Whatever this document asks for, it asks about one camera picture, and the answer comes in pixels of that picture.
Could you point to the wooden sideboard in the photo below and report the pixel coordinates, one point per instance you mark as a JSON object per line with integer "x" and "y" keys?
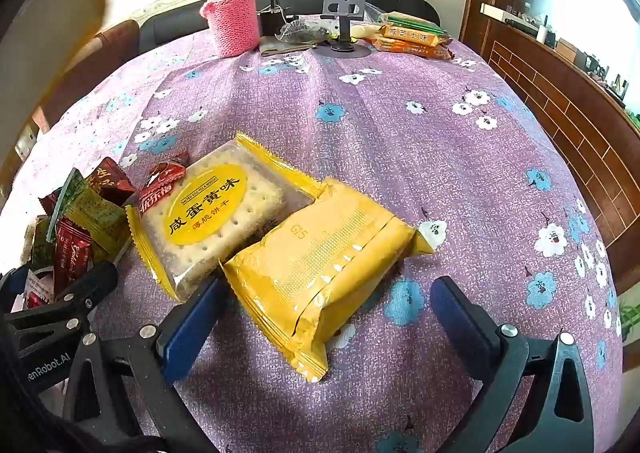
{"x": 550, "y": 103}

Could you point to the clear plastic bag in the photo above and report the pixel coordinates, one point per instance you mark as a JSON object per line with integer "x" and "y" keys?
{"x": 300, "y": 30}

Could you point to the purple floral tablecloth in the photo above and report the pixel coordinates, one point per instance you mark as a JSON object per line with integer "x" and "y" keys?
{"x": 390, "y": 143}

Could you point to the wall switch plate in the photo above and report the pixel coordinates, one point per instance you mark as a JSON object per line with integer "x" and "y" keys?
{"x": 25, "y": 140}

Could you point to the dark red snack packet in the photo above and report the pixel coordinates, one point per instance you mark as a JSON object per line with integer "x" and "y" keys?
{"x": 107, "y": 180}

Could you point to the pink thermos with knitted sleeve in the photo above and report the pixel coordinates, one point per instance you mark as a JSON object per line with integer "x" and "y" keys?
{"x": 232, "y": 18}

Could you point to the red candy packet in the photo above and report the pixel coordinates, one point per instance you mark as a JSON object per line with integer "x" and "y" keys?
{"x": 165, "y": 178}

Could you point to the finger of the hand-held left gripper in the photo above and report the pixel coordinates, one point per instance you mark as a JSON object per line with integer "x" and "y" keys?
{"x": 82, "y": 289}
{"x": 12, "y": 283}

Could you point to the green and white snack packet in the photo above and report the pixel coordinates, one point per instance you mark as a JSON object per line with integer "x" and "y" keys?
{"x": 42, "y": 243}

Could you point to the yellow opaque biscuit packet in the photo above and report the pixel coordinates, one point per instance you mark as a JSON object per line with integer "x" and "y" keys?
{"x": 320, "y": 273}

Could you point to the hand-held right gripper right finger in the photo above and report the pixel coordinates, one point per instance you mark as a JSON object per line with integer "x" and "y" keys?
{"x": 460, "y": 318}

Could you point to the flat green packet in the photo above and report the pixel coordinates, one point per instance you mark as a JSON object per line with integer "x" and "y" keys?
{"x": 410, "y": 25}

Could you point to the black sofa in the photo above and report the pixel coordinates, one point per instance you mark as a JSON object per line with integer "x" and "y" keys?
{"x": 175, "y": 25}

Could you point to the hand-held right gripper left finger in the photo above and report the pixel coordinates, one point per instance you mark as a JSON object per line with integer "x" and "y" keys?
{"x": 190, "y": 328}

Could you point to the brown armchair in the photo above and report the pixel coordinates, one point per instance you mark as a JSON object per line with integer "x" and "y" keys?
{"x": 85, "y": 73}

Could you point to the orange cracker packet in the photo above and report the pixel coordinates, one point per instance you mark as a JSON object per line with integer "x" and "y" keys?
{"x": 415, "y": 51}

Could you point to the small black device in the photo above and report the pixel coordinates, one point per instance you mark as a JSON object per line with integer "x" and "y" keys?
{"x": 272, "y": 15}

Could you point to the olive yellow snack packet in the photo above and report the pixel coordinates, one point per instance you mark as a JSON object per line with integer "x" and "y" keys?
{"x": 100, "y": 223}

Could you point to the green plant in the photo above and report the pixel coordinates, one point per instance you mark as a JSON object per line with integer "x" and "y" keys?
{"x": 630, "y": 315}

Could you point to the row of shelf ornaments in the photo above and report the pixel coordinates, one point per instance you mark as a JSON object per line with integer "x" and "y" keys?
{"x": 600, "y": 68}

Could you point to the clear yellow cracker packet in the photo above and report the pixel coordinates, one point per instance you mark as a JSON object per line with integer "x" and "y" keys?
{"x": 210, "y": 213}

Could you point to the red and white snack packet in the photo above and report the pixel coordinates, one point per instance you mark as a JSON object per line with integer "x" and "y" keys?
{"x": 37, "y": 290}

